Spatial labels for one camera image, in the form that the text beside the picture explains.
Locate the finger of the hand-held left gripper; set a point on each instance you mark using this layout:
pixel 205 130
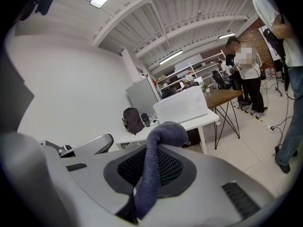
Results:
pixel 92 144

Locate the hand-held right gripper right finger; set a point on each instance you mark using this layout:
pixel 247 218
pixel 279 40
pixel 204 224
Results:
pixel 208 197

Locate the dark blue cloth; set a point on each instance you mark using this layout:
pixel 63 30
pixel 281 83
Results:
pixel 151 174

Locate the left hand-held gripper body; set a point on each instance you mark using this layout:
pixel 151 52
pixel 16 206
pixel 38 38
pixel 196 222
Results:
pixel 50 145

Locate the slim black flask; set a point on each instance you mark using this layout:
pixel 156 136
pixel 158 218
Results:
pixel 124 124

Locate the grey metal cabinet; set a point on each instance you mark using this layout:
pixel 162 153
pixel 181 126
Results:
pixel 142 93

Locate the wooden table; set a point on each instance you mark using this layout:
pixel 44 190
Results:
pixel 222 95

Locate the black backpack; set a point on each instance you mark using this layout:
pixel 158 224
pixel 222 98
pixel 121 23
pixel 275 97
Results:
pixel 133 120

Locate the white shelving rack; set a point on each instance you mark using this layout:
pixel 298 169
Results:
pixel 201 66

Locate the red flag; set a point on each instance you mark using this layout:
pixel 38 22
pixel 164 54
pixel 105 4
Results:
pixel 155 82

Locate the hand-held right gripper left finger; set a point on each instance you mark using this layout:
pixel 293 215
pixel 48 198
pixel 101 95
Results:
pixel 94 185

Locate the patterned cushion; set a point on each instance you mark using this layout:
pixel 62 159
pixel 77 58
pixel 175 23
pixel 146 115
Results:
pixel 189 78

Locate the pale lit monitor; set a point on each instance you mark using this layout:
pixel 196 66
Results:
pixel 198 80

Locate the black office chair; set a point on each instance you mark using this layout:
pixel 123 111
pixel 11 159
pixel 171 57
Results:
pixel 219 79

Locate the small potted plant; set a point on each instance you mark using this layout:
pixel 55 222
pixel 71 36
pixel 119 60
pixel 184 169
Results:
pixel 207 90

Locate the black mounted camera box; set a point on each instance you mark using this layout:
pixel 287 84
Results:
pixel 46 1

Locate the white desk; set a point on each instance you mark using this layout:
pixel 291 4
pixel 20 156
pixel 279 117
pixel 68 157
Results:
pixel 203 119

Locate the white microwave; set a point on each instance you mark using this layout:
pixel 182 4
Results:
pixel 180 105

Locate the wide black water bottle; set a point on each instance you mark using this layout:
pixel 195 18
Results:
pixel 146 120

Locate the white floor power strip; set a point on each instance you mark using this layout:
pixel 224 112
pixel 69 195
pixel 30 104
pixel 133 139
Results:
pixel 270 127

